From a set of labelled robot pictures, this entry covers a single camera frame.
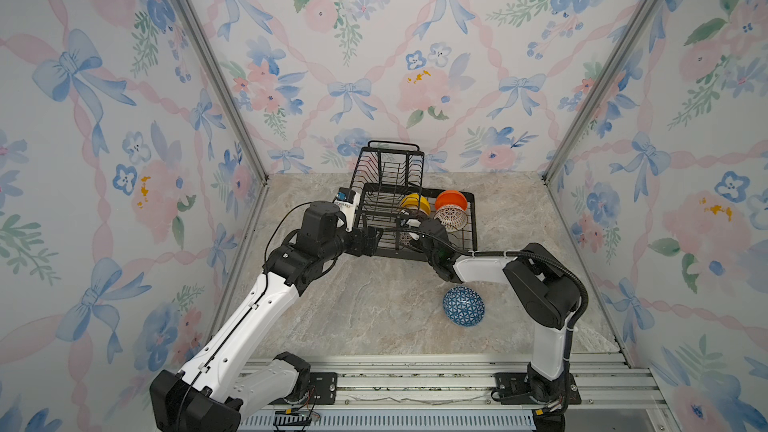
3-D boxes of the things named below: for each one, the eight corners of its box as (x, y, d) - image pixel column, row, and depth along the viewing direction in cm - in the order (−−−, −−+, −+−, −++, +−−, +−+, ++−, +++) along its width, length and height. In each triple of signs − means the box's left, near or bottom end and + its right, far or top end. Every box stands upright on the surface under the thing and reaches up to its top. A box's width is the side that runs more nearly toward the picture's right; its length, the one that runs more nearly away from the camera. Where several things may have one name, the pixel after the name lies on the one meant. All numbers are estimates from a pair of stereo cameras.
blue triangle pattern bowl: (444, 326, 86) (447, 320, 82) (440, 293, 92) (443, 286, 88) (483, 326, 86) (487, 320, 82) (476, 293, 92) (480, 286, 88)
